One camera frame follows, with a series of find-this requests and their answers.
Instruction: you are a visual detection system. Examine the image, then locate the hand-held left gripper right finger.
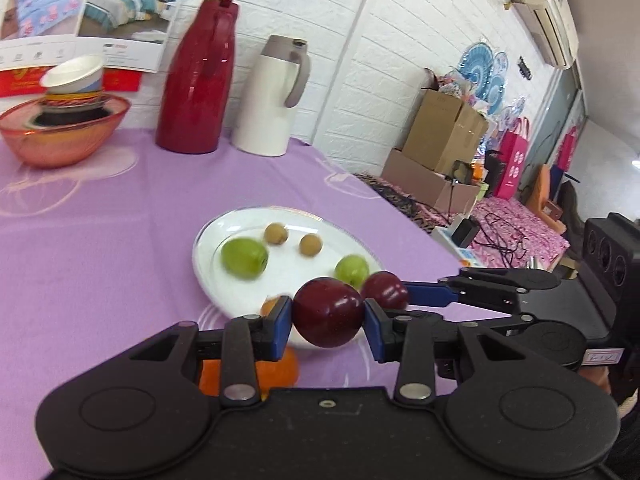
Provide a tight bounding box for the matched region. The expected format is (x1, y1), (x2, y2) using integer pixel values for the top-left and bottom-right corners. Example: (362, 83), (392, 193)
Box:
(364, 298), (540, 404)

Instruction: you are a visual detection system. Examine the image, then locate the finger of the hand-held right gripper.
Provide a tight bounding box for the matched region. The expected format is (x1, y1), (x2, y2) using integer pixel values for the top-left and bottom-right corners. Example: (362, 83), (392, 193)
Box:
(406, 266), (562, 312)
(387, 309), (535, 335)

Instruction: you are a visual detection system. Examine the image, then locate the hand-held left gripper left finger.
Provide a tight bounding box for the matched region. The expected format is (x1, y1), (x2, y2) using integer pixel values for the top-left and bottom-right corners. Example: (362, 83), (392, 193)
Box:
(115, 295), (293, 408)

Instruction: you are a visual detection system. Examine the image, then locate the dark red plum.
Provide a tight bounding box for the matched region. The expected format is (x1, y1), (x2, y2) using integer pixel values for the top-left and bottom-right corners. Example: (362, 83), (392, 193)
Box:
(292, 277), (366, 350)
(360, 271), (410, 311)

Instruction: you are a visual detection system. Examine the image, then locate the white plate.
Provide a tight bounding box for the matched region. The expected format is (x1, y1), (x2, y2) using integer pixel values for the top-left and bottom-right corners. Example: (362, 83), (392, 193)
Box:
(192, 206), (386, 351)

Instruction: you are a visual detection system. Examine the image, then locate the oblong green fruit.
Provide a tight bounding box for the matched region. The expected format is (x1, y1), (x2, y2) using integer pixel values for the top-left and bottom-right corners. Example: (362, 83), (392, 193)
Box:
(334, 255), (371, 287)

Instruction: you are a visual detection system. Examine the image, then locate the round green fruit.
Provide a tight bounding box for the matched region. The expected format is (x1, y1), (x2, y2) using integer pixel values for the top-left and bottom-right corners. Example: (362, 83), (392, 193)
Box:
(220, 238), (270, 281)

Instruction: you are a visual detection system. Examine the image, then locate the black power adapter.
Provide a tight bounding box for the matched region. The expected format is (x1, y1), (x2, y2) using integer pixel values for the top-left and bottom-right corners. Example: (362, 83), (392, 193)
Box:
(451, 217), (481, 250)

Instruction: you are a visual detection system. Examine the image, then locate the pink printed blanket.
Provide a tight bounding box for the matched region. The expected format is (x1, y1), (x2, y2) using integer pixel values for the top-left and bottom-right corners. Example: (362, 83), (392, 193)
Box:
(472, 195), (571, 272)

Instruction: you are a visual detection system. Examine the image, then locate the leopard patterned cloth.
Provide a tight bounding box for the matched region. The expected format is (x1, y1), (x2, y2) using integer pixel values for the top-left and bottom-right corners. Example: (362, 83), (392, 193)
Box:
(352, 172), (453, 235)

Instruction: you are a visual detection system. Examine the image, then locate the low cardboard box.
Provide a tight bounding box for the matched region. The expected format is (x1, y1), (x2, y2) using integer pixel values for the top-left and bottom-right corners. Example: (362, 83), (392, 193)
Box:
(381, 149), (482, 216)

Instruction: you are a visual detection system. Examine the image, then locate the pink gift bag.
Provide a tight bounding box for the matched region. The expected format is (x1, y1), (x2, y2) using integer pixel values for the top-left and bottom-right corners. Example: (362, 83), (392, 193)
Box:
(556, 125), (582, 172)
(494, 130), (531, 200)

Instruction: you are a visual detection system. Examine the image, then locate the tall cardboard box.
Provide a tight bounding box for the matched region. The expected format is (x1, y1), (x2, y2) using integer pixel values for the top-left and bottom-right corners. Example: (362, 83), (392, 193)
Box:
(402, 89), (490, 175)

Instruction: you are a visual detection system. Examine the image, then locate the purple tablecloth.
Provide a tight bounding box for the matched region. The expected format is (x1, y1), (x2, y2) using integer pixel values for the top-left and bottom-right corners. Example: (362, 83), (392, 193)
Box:
(0, 127), (463, 466)

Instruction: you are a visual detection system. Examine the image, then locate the white thermos jug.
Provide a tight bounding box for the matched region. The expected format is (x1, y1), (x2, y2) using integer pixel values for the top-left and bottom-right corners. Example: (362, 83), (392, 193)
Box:
(231, 35), (312, 157)

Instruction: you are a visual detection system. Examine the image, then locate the blue decorative plate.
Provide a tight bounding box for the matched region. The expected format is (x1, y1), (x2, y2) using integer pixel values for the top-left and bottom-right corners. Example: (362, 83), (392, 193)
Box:
(492, 51), (510, 87)
(457, 42), (496, 96)

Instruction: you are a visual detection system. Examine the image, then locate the red thermos jug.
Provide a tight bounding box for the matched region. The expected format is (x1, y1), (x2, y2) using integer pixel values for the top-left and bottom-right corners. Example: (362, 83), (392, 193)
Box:
(155, 0), (237, 155)

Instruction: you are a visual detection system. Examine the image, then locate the orange glass bowl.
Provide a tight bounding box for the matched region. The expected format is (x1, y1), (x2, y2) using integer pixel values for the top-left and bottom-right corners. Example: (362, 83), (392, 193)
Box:
(0, 94), (132, 169)

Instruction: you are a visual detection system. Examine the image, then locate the white air conditioner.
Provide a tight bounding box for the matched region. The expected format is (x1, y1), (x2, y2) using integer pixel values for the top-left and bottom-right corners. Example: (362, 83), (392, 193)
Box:
(506, 0), (581, 71)

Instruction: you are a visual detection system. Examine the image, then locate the stack of small bowls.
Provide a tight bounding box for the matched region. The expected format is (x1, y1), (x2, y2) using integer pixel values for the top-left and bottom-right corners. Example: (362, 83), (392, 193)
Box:
(31, 89), (114, 129)

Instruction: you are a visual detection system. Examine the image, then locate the white paper cup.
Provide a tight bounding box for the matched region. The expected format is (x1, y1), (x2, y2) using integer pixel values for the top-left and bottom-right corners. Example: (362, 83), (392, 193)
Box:
(39, 55), (106, 96)

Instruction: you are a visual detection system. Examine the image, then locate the black cable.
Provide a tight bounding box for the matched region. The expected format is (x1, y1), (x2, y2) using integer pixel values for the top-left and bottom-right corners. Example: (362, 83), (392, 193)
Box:
(477, 211), (532, 267)

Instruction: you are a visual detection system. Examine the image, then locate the red paper wall sign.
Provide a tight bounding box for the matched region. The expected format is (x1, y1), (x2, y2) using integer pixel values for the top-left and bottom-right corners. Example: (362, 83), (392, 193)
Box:
(0, 62), (143, 99)

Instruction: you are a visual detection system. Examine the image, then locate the teal bedding wall poster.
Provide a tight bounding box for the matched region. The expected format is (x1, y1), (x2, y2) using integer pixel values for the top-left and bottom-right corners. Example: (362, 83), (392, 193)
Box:
(75, 0), (199, 74)

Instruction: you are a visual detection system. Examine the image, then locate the blue bedding wall poster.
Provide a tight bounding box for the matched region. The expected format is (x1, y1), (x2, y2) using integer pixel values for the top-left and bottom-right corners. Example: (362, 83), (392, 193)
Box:
(0, 0), (96, 69)

